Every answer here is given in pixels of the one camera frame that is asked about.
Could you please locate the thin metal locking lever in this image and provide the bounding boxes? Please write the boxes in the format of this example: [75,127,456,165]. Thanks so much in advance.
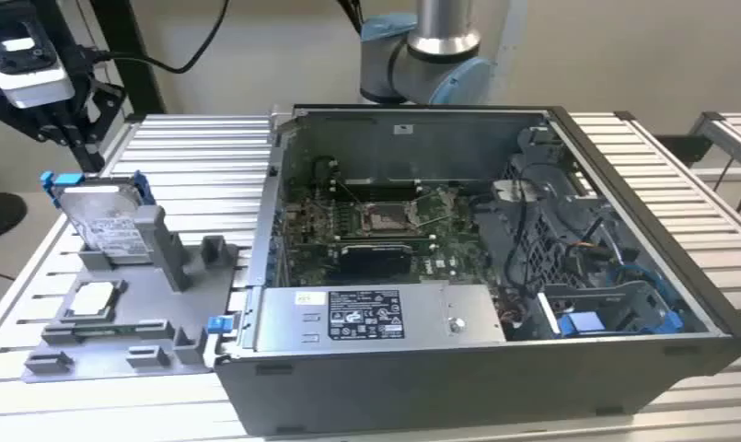
[334,177,366,205]

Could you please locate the black wire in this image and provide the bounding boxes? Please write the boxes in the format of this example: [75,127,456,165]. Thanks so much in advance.
[502,177,553,298]

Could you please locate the black camera cable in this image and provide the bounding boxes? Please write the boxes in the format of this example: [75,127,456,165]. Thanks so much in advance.
[74,0,231,75]

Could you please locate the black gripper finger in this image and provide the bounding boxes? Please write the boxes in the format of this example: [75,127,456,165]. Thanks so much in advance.
[0,89,62,146]
[69,76,127,172]

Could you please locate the silver CPU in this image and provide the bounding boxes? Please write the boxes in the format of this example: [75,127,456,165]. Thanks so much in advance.
[67,281,118,320]

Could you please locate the green motherboard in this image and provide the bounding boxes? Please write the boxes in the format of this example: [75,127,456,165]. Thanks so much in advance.
[281,177,502,287]

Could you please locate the black upright post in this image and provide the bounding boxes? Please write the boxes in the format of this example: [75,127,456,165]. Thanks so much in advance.
[97,0,166,116]

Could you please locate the black open PC case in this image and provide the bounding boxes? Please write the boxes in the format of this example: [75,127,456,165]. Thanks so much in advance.
[213,103,741,437]

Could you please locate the blue carrier in bay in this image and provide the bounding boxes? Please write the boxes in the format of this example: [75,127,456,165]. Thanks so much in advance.
[556,310,684,336]

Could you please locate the black RAM slot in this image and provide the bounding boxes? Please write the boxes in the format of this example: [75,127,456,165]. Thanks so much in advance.
[333,233,438,245]
[331,180,423,193]

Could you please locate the white grey wrist camera box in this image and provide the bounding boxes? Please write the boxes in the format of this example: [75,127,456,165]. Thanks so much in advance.
[0,17,78,111]

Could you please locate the silver power supply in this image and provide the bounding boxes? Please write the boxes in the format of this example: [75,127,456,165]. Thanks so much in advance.
[254,284,508,350]

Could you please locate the black table bracket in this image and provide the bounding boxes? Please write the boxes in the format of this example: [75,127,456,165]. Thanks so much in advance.
[654,134,714,168]

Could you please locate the grey parts rack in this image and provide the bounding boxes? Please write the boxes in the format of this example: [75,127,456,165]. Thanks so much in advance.
[23,204,254,384]

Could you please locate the grey disk bay cage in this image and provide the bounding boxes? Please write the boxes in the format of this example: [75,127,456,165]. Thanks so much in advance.
[472,126,710,343]

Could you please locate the blue wire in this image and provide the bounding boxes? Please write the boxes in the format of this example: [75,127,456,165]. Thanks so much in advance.
[608,261,680,315]

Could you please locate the CPU socket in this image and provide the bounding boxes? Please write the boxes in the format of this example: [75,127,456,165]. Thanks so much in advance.
[359,201,413,232]

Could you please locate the metal slat side table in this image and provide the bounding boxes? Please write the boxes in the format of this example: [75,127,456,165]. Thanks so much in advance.
[688,111,741,185]

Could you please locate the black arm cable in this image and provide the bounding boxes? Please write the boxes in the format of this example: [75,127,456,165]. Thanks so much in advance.
[334,0,366,25]

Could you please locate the black graphics card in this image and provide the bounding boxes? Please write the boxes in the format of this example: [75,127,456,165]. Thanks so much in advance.
[337,243,415,278]

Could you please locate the metal socket cover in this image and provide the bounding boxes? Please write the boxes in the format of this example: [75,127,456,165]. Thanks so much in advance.
[406,188,457,227]

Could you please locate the hard disk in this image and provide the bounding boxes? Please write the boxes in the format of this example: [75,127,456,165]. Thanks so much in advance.
[39,169,158,255]

